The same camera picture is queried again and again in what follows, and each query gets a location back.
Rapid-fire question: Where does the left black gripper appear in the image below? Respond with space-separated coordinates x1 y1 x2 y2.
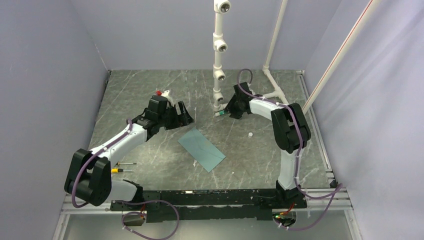
158 101 194 131

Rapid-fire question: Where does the green white glue stick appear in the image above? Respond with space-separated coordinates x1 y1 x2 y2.
214 110 226 117

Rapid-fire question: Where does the teal paper envelope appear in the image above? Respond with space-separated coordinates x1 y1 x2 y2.
178 127 226 173

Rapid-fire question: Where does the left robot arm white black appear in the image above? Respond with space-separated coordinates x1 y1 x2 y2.
64 95 195 210

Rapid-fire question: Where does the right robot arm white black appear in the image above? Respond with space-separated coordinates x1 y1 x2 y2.
224 82 311 208

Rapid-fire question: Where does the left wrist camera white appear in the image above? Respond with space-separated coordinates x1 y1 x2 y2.
155 89 173 102

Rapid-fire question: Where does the white pvc pipe frame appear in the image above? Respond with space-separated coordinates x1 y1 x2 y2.
211 0 382 115

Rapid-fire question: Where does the yellow handled screwdriver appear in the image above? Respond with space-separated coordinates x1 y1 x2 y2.
111 168 135 174

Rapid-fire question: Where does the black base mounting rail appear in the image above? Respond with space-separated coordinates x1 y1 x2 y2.
110 188 307 223

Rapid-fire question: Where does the aluminium frame rail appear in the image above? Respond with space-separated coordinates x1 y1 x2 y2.
54 168 362 240

